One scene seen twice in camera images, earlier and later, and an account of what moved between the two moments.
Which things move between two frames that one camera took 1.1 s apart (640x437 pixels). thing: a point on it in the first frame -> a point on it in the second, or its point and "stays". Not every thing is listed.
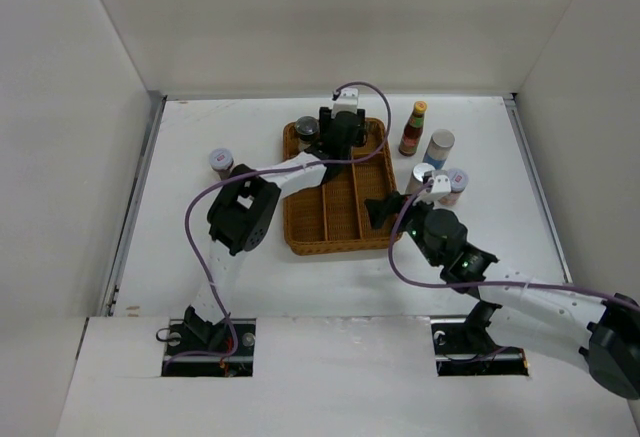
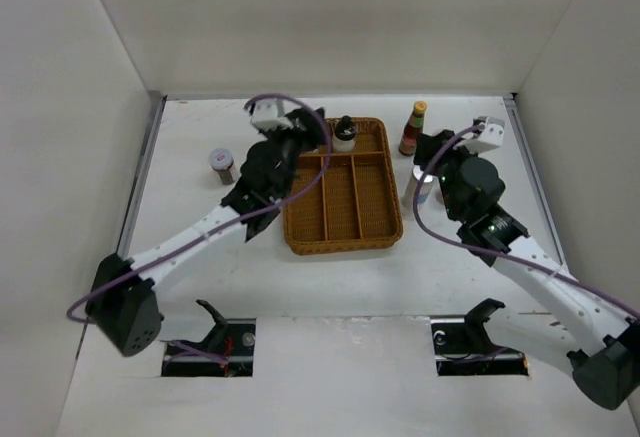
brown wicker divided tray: [357, 207] stays
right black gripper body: [416, 228] -> [447, 165]
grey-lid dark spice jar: [221, 160] stays
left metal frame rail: [134, 202] stays
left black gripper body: [344, 155] -> [293, 143]
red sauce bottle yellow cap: [414, 130] stays
